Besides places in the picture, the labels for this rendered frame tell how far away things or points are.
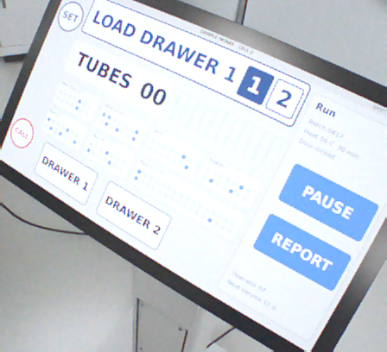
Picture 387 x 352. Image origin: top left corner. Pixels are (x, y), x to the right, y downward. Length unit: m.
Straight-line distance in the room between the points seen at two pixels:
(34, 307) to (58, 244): 0.26
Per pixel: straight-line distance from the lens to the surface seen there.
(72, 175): 0.60
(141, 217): 0.56
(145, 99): 0.56
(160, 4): 0.58
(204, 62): 0.54
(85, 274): 1.68
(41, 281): 1.69
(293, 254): 0.51
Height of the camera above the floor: 1.45
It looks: 45 degrees down
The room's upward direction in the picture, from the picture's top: 8 degrees clockwise
